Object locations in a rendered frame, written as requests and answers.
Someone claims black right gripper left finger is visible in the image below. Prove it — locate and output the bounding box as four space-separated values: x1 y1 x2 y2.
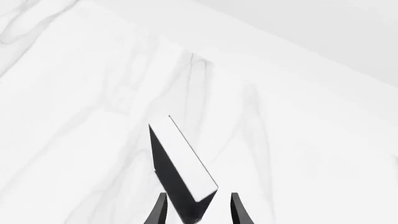
142 192 168 224

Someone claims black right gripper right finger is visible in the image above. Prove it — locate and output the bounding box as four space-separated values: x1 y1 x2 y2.
230 192 256 224

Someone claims black book with white pages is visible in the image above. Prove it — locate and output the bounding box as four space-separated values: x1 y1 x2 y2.
148 114 220 224

